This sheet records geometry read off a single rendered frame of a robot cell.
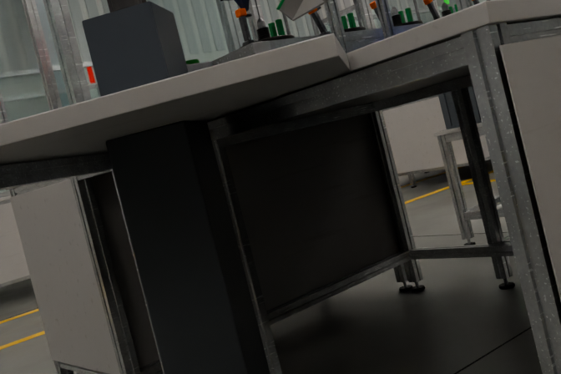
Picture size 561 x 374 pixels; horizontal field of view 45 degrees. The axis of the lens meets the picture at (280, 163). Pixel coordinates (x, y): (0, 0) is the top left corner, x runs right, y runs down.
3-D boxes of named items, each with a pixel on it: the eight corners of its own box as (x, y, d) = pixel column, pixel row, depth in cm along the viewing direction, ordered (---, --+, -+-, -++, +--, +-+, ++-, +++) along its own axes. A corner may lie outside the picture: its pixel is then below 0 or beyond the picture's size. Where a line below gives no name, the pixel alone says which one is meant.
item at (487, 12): (490, 22, 88) (485, 0, 88) (63, 169, 204) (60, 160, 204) (785, -15, 178) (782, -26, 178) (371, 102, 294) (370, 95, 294)
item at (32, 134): (-150, 187, 94) (-156, 166, 94) (110, 154, 183) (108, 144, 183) (339, 55, 83) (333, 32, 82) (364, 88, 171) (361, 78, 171)
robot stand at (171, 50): (107, 123, 128) (81, 20, 127) (134, 123, 142) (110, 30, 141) (176, 105, 125) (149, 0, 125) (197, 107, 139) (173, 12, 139)
